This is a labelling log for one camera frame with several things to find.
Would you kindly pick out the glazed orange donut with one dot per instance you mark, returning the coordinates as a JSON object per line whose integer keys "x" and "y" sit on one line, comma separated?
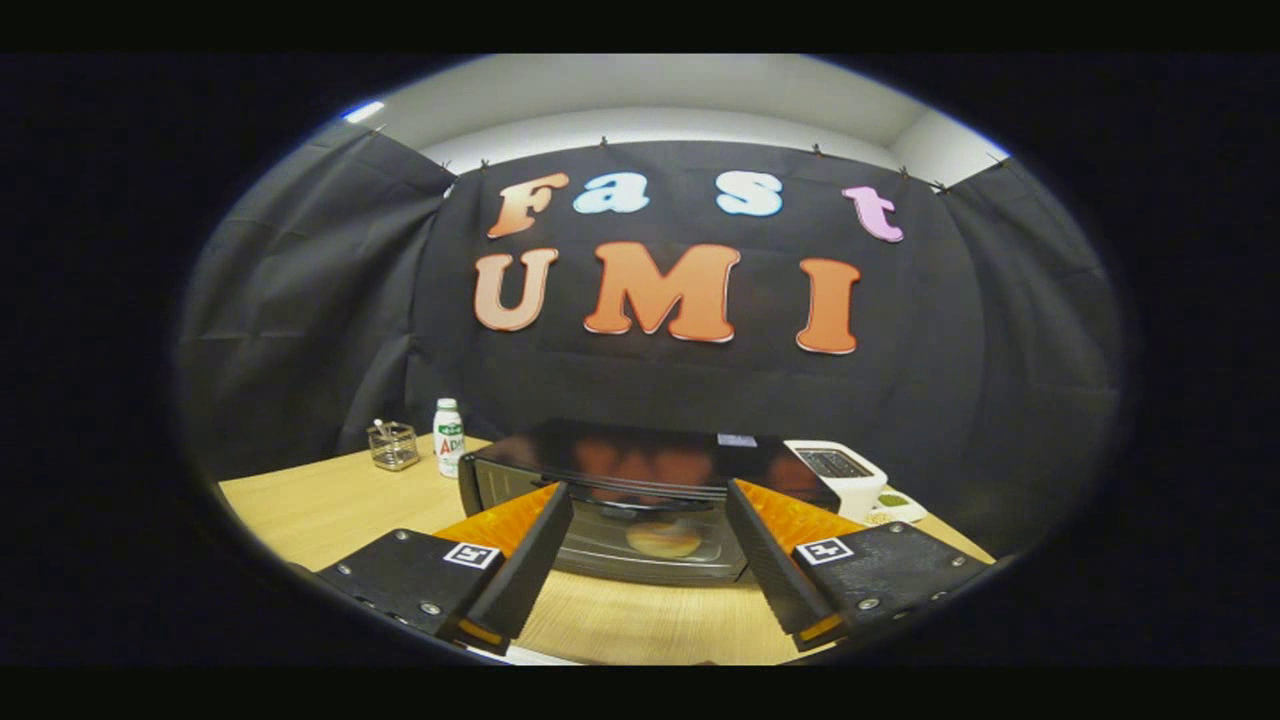
{"x": 664, "y": 540}

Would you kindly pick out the white paper sheet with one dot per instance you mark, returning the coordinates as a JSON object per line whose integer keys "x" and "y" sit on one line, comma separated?
{"x": 530, "y": 657}

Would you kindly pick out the small ceiling light panel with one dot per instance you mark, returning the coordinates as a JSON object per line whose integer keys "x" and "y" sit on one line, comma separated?
{"x": 363, "y": 111}

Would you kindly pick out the black toaster oven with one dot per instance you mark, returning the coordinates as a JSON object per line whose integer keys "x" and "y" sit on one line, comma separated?
{"x": 640, "y": 455}

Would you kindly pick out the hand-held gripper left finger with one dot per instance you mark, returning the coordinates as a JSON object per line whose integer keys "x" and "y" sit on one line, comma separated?
{"x": 525, "y": 570}

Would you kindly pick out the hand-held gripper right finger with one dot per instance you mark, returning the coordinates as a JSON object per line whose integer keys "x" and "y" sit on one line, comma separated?
{"x": 775, "y": 570}

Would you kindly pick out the white bread toaster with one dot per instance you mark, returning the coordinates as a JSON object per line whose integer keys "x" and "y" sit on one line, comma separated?
{"x": 850, "y": 485}

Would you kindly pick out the small white and green item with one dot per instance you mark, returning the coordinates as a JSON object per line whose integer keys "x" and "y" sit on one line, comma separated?
{"x": 895, "y": 505}

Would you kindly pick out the white bottle with green label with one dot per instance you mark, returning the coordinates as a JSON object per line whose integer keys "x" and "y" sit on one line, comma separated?
{"x": 449, "y": 440}

